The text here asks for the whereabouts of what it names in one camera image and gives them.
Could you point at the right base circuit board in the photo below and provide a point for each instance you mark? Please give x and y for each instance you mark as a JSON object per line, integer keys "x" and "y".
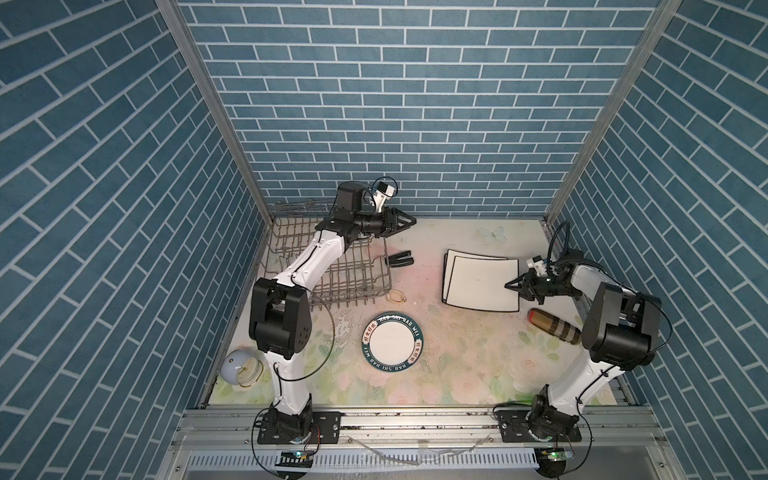
{"x": 551, "y": 455}

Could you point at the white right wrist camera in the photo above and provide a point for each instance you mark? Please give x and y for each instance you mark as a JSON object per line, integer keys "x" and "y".
{"x": 538, "y": 264}

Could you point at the white cable duct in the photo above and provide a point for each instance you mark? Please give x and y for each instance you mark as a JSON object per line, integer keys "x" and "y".
{"x": 364, "y": 461}

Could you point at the black stapler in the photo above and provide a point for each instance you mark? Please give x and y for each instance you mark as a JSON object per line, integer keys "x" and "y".
{"x": 400, "y": 259}

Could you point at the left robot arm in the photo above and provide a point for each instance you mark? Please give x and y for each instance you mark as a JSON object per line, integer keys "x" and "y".
{"x": 280, "y": 315}

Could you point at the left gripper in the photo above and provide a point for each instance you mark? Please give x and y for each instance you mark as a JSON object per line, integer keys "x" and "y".
{"x": 382, "y": 221}

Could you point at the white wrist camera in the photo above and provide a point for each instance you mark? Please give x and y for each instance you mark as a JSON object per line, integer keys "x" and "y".
{"x": 538, "y": 264}
{"x": 383, "y": 190}

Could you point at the base circuit board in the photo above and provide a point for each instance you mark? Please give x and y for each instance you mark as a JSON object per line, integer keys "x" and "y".
{"x": 295, "y": 459}
{"x": 551, "y": 455}

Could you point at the white round bowl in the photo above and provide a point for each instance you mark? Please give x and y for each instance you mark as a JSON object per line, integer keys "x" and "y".
{"x": 241, "y": 368}

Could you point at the aluminium mounting rail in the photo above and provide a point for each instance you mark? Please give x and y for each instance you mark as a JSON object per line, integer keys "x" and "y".
{"x": 614, "y": 442}

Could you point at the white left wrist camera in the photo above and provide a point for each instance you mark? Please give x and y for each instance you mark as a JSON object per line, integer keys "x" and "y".
{"x": 383, "y": 190}

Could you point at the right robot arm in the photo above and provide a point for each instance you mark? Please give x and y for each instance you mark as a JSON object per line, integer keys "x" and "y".
{"x": 619, "y": 334}

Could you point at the brown striped cylinder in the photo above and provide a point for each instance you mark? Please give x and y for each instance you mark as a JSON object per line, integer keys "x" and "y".
{"x": 554, "y": 326}

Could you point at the left base circuit board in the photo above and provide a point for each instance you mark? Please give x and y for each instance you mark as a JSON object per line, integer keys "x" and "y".
{"x": 295, "y": 459}

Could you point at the white square plate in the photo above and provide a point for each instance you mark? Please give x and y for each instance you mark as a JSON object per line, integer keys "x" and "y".
{"x": 448, "y": 265}
{"x": 477, "y": 284}

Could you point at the grey wire dish rack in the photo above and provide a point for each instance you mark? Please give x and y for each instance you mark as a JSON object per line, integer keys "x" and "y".
{"x": 358, "y": 276}

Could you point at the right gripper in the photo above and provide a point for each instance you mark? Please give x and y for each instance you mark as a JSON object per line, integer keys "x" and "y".
{"x": 526, "y": 289}

